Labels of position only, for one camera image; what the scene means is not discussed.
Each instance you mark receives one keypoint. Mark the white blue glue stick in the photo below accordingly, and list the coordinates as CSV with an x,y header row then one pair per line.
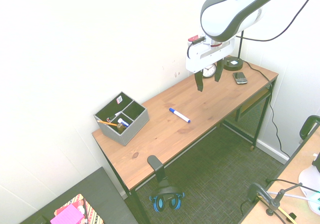
x,y
123,122

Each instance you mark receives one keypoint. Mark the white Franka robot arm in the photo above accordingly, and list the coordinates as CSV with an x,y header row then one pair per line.
x,y
225,14

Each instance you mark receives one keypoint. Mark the wooden desk with black frame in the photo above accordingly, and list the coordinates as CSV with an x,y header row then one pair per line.
x,y
200,104

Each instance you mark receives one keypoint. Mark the black curved clamp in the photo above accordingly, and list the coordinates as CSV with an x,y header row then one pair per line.
x,y
306,126

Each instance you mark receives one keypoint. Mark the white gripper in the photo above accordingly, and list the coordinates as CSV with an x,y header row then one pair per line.
x,y
200,60

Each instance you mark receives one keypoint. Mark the black alarm clock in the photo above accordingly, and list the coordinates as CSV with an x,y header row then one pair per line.
x,y
209,71

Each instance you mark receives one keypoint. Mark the blue black headphones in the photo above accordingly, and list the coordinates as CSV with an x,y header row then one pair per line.
x,y
165,191

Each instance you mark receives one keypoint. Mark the red white label sticker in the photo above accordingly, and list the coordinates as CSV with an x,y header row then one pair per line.
x,y
119,99

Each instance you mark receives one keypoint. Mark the small brown bottle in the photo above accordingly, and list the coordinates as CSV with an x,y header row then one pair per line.
x,y
120,127

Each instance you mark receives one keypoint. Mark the black keypad phone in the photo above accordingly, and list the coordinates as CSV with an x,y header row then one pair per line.
x,y
240,77

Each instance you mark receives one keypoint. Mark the grey desk organizer box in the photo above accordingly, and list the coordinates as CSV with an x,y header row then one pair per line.
x,y
135,131

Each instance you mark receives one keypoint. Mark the yellow pencil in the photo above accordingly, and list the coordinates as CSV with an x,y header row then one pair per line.
x,y
106,122

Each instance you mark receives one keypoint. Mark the light wooden robot table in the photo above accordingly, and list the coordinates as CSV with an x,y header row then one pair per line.
x,y
295,164

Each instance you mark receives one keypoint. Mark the white marker with blue cap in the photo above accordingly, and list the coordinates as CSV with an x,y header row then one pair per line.
x,y
179,115

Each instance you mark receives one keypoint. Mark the black headphone hook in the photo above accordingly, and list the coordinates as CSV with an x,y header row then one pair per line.
x,y
155,164

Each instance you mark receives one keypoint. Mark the white teal power strip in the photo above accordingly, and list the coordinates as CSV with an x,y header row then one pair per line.
x,y
315,201

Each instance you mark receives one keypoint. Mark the striped colourful book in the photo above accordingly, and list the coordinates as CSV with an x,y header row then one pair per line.
x,y
93,215

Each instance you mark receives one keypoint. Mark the pink sticky notes block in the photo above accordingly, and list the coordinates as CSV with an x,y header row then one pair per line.
x,y
68,215

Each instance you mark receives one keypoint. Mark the black side table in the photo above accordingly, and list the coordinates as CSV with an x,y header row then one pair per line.
x,y
100,196

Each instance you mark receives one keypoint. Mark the black table clamp with screw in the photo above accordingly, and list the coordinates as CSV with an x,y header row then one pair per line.
x,y
260,194

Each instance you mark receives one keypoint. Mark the black desk lamp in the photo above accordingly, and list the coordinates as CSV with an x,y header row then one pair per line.
x,y
232,64

